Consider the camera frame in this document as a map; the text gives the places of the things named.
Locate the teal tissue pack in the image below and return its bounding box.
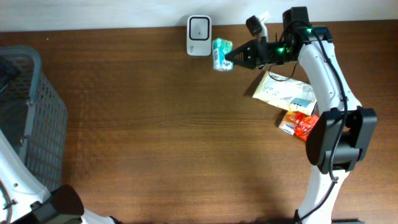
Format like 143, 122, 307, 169
212, 38, 233, 72

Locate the cream snack bag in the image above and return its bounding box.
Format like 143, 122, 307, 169
252, 72, 318, 115

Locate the orange small box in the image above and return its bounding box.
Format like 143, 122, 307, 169
278, 111, 297, 135

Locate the red snack bag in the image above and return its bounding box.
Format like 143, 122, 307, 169
294, 112, 319, 142

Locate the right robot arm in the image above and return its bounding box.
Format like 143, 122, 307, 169
225, 6, 377, 223

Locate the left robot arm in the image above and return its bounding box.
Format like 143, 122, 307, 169
1, 134, 120, 224

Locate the white barcode scanner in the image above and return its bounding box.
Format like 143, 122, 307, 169
187, 15, 212, 56

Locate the grey plastic mesh basket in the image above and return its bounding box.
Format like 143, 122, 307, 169
1, 45, 68, 191

